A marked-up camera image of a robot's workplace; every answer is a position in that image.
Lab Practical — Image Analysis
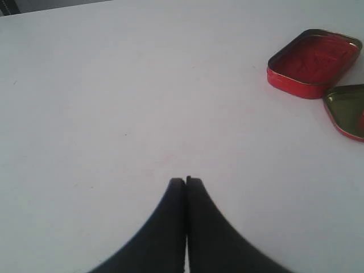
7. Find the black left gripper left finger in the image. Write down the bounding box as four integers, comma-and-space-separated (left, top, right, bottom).
92, 178, 187, 273

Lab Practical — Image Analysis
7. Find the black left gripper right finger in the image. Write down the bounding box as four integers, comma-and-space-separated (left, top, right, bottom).
186, 176, 289, 273

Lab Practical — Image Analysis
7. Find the red ink pad tin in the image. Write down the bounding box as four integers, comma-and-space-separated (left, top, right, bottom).
267, 29, 363, 99

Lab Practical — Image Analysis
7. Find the gold tin lid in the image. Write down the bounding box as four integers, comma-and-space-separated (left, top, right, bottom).
323, 84, 363, 142

